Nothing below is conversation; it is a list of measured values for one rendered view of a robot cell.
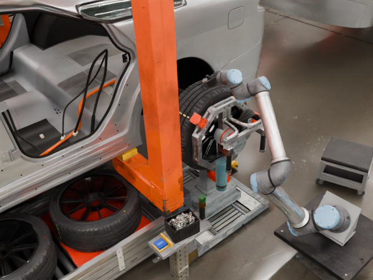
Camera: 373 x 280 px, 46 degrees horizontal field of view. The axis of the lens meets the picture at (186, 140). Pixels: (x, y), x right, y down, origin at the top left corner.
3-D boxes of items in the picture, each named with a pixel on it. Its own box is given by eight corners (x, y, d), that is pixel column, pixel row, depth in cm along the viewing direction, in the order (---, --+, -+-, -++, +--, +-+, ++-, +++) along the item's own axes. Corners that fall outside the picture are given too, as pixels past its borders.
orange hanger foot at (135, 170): (130, 159, 357) (125, 124, 336) (171, 193, 324) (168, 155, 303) (112, 168, 348) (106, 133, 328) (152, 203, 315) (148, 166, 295)
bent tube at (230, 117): (244, 111, 324) (245, 99, 318) (263, 123, 312) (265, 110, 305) (226, 121, 315) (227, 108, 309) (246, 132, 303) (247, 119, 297)
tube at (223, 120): (224, 122, 314) (225, 109, 308) (244, 134, 302) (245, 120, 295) (206, 131, 305) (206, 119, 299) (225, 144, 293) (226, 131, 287)
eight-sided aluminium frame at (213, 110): (243, 147, 356) (247, 87, 323) (250, 150, 351) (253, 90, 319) (192, 177, 328) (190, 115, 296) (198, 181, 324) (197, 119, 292)
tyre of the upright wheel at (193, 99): (207, 158, 374) (238, 85, 358) (227, 171, 359) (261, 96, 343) (150, 155, 326) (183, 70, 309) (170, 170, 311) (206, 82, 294)
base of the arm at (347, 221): (356, 218, 303) (353, 216, 295) (338, 239, 307) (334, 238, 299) (334, 200, 314) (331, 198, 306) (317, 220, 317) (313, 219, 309)
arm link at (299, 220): (321, 235, 300) (271, 183, 254) (297, 240, 309) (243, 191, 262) (318, 215, 310) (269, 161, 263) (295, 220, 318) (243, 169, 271)
